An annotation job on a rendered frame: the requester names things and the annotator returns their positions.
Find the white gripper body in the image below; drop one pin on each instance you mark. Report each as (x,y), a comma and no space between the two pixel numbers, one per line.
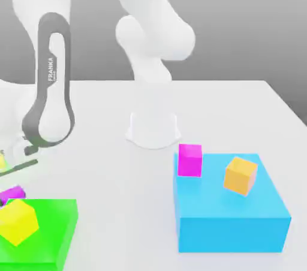
(16,173)

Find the small purple cube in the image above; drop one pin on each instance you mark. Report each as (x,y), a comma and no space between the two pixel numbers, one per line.
(13,193)

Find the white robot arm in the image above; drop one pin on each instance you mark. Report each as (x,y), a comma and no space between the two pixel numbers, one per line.
(153,43)

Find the small yellow cube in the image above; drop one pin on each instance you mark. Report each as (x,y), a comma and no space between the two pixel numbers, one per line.
(18,223)

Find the small magenta cube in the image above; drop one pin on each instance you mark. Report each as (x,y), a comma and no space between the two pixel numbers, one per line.
(189,163)

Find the small orange cube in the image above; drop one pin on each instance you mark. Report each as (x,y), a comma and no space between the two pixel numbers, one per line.
(238,177)

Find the large green box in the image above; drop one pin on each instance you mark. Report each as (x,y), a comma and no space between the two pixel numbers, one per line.
(56,225)

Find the large blue box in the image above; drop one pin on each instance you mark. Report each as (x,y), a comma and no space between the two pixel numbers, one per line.
(230,230)

